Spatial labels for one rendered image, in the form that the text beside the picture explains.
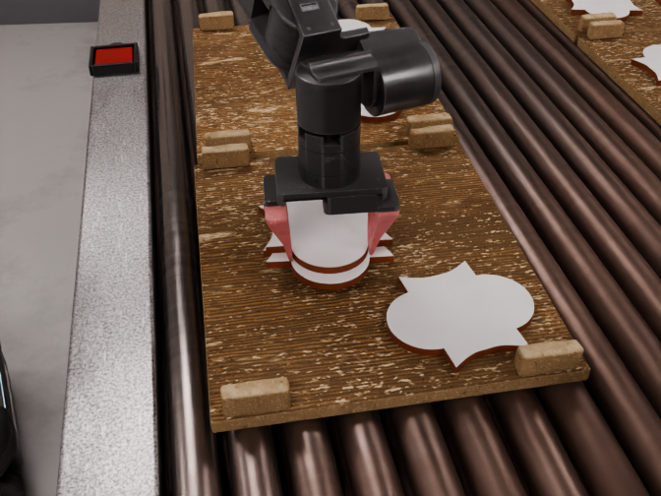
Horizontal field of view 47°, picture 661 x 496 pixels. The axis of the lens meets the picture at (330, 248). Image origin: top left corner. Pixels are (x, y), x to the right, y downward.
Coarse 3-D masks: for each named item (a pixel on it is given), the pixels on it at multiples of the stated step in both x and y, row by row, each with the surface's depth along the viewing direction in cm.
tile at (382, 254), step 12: (384, 252) 78; (276, 264) 77; (288, 264) 77; (360, 264) 76; (300, 276) 75; (312, 276) 75; (324, 276) 75; (336, 276) 75; (348, 276) 75; (360, 276) 76; (324, 288) 75; (336, 288) 75
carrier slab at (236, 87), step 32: (224, 32) 127; (224, 64) 118; (256, 64) 118; (224, 96) 110; (256, 96) 110; (288, 96) 110; (224, 128) 103; (256, 128) 103; (288, 128) 103; (384, 128) 103
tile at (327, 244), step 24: (288, 216) 81; (312, 216) 81; (336, 216) 81; (360, 216) 81; (312, 240) 78; (336, 240) 78; (360, 240) 78; (384, 240) 78; (312, 264) 75; (336, 264) 75
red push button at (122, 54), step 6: (114, 48) 124; (120, 48) 124; (126, 48) 124; (132, 48) 124; (96, 54) 122; (102, 54) 122; (108, 54) 122; (114, 54) 122; (120, 54) 122; (126, 54) 122; (132, 54) 122; (96, 60) 121; (102, 60) 121; (108, 60) 121; (114, 60) 121; (120, 60) 121; (126, 60) 121; (132, 60) 121
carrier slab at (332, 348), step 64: (256, 192) 91; (448, 192) 91; (256, 256) 82; (448, 256) 82; (512, 256) 82; (256, 320) 75; (320, 320) 75; (384, 320) 75; (320, 384) 68; (384, 384) 68; (448, 384) 68; (512, 384) 69
